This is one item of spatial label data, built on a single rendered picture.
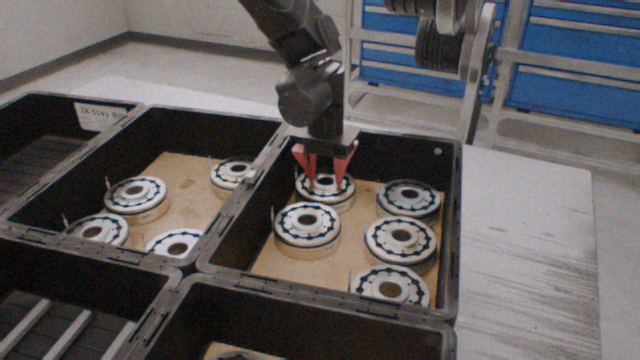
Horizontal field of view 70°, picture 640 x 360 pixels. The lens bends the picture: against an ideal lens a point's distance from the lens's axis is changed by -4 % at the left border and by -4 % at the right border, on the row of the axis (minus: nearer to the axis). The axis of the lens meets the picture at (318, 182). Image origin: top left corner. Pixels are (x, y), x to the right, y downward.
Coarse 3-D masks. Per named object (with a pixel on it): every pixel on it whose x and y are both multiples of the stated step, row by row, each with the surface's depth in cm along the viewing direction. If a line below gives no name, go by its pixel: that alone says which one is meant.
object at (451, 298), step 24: (456, 144) 78; (264, 168) 71; (456, 168) 74; (456, 192) 66; (456, 216) 62; (216, 240) 58; (456, 240) 58; (456, 264) 54; (288, 288) 51; (312, 288) 51; (456, 288) 51; (408, 312) 48; (432, 312) 48; (456, 312) 48
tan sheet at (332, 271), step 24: (360, 192) 84; (360, 216) 78; (360, 240) 73; (264, 264) 68; (288, 264) 68; (312, 264) 68; (336, 264) 68; (360, 264) 68; (336, 288) 64; (432, 288) 64
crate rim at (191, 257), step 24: (264, 120) 85; (96, 144) 78; (72, 168) 72; (240, 192) 66; (0, 216) 61; (216, 216) 62; (72, 240) 57; (96, 240) 57; (168, 264) 54; (192, 264) 55
